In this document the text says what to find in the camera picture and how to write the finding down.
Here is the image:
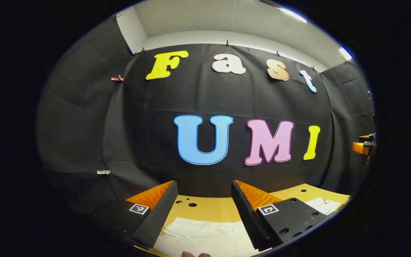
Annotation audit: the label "black backdrop cloth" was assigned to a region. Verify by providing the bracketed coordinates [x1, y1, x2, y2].
[36, 14, 376, 218]

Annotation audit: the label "ceiling light strip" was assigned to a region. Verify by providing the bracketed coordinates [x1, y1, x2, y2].
[280, 7, 308, 24]
[339, 46, 354, 61]

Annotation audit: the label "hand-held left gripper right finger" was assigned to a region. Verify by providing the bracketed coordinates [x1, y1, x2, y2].
[231, 180, 328, 252]

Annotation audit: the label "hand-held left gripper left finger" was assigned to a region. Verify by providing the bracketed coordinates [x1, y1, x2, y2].
[95, 180, 178, 250]

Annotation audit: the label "white jeans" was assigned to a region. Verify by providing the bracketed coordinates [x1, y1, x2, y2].
[154, 197, 342, 257]

